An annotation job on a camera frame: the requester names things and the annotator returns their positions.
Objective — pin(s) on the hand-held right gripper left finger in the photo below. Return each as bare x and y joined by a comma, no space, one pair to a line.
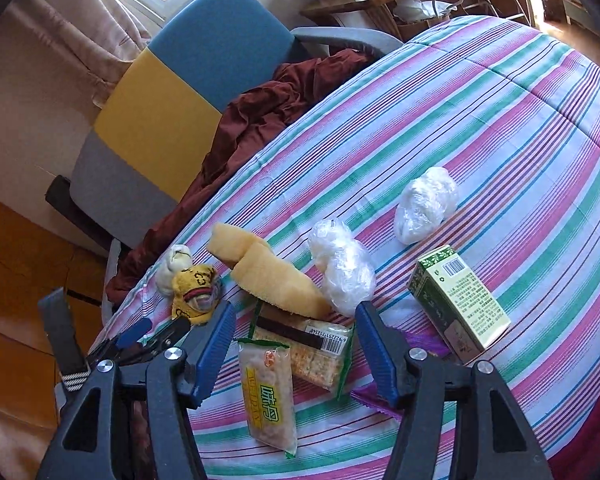
214,355

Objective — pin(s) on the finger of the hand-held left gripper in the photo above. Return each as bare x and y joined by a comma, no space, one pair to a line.
170,332
134,333

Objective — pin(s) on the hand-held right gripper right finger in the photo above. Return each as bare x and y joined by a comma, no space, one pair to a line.
380,355

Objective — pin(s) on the purple snack packet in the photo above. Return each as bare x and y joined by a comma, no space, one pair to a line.
367,400

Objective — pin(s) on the yellow plush toy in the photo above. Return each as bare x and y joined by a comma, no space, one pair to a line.
192,290

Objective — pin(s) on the yellow label cracker packet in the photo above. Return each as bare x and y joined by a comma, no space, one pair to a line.
270,400

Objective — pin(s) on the dark stripe cracker packet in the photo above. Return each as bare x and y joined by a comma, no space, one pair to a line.
305,350

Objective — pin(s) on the green carton box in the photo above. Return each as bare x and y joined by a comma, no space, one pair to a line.
460,300

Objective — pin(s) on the white tape roll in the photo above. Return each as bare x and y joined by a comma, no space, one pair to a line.
172,266

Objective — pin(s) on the clear plastic wrapped bundle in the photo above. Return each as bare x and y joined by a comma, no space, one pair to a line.
422,205
342,270

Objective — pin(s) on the striped bed sheet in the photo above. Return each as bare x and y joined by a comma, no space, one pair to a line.
430,135

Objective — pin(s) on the maroon cloth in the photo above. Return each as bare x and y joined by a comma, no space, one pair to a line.
260,120

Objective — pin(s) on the grey yellow blue chair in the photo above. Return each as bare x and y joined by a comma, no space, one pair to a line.
220,35

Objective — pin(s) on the pink curtain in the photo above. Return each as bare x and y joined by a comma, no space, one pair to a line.
80,20

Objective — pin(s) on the white plastic bag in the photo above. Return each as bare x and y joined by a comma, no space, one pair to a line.
415,10

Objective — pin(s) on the wooden side table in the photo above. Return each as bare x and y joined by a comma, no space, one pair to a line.
360,4

